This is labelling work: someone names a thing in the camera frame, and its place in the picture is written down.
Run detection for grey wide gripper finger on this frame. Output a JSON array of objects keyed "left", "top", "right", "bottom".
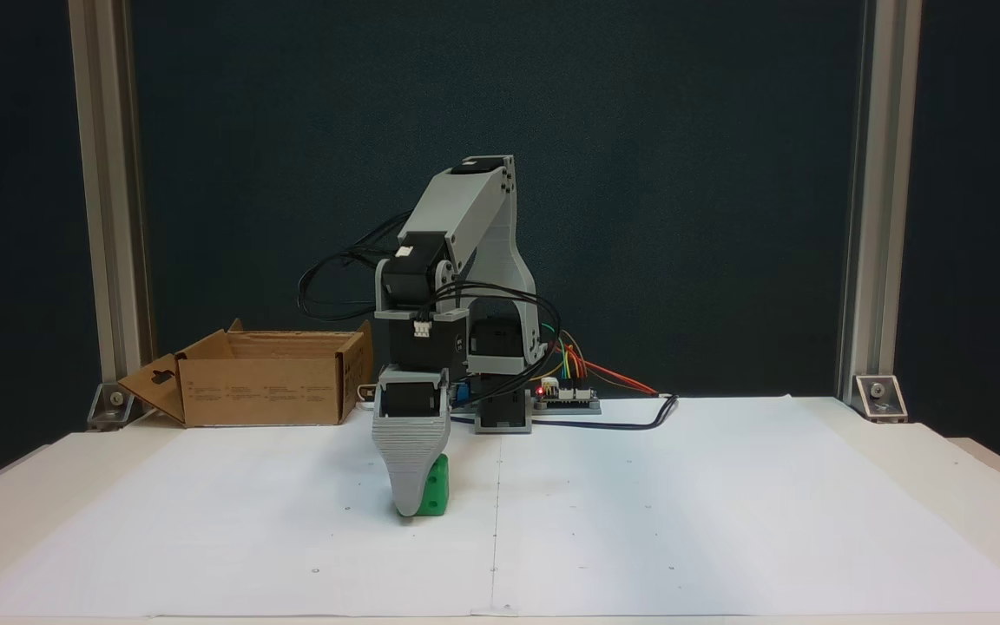
[{"left": 372, "top": 415, "right": 453, "bottom": 519}]

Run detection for green dice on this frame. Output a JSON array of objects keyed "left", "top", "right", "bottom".
[{"left": 413, "top": 454, "right": 451, "bottom": 519}]

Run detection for brown cardboard box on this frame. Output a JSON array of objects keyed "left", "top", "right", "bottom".
[{"left": 118, "top": 319, "right": 375, "bottom": 428}]

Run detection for black servo cable loop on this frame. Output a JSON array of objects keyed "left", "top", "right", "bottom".
[
  {"left": 431, "top": 280, "right": 563, "bottom": 405},
  {"left": 297, "top": 212, "right": 416, "bottom": 324}
]

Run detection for coloured jumper wires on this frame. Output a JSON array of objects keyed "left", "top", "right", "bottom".
[{"left": 543, "top": 324, "right": 593, "bottom": 385}]

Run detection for circuit board with jumper wires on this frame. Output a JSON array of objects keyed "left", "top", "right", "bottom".
[{"left": 535, "top": 378, "right": 602, "bottom": 414}]

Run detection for orange and red wires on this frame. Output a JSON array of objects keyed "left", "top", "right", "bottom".
[{"left": 550, "top": 341, "right": 662, "bottom": 397}]

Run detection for metal corner bracket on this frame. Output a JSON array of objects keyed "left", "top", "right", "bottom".
[
  {"left": 853, "top": 374, "right": 908, "bottom": 424},
  {"left": 87, "top": 382, "right": 138, "bottom": 431}
]

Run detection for aluminium frame post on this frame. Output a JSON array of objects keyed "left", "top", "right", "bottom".
[
  {"left": 68, "top": 0, "right": 155, "bottom": 411},
  {"left": 837, "top": 0, "right": 924, "bottom": 409}
]

